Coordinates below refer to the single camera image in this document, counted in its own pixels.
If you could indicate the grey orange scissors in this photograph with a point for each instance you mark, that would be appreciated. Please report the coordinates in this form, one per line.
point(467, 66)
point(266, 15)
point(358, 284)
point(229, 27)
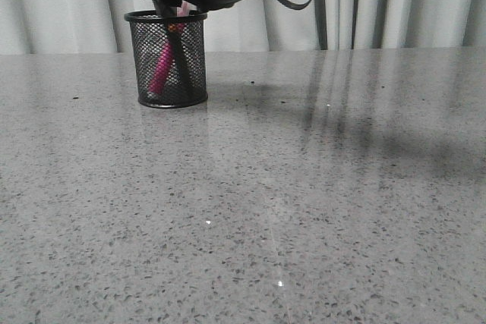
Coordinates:
point(180, 58)

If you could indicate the pink highlighter pen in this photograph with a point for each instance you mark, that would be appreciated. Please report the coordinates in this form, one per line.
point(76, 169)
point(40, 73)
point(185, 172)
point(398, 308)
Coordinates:
point(164, 65)

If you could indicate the black mesh pen cup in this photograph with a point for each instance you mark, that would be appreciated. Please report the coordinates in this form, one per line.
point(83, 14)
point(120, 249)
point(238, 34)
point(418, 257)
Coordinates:
point(148, 33)

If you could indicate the grey curtain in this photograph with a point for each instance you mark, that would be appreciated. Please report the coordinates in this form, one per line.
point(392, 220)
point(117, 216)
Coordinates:
point(98, 26)

